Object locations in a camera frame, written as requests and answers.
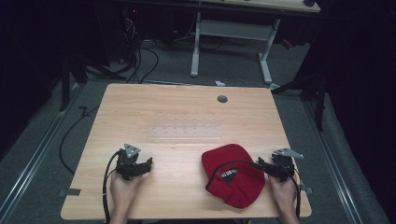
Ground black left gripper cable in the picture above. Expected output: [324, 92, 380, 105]
[102, 149, 121, 224]

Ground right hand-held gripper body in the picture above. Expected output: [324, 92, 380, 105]
[270, 147, 304, 183]

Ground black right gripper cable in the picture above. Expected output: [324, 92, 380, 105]
[291, 167, 303, 219]

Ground white-framed desk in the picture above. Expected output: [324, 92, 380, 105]
[190, 0, 321, 86]

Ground clear tape patch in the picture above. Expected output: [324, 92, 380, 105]
[147, 114, 226, 140]

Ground person's right hand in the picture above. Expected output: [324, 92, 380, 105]
[267, 173, 298, 213]

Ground black metal stand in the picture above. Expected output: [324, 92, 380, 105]
[270, 71, 328, 133]
[58, 52, 127, 112]

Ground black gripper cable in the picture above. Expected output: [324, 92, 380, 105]
[291, 167, 303, 219]
[102, 149, 121, 224]

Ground metal floor rail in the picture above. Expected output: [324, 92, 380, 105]
[303, 99, 364, 224]
[0, 83, 82, 218]

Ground person's left hand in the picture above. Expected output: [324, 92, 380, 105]
[108, 170, 144, 209]

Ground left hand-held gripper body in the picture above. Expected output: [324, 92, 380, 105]
[115, 143, 142, 182]

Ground black floor cable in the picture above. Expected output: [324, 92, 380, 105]
[58, 105, 101, 175]

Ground red baseball cap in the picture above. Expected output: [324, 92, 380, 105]
[201, 143, 266, 210]

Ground bundle of black cables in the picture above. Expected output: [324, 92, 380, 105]
[118, 15, 161, 85]

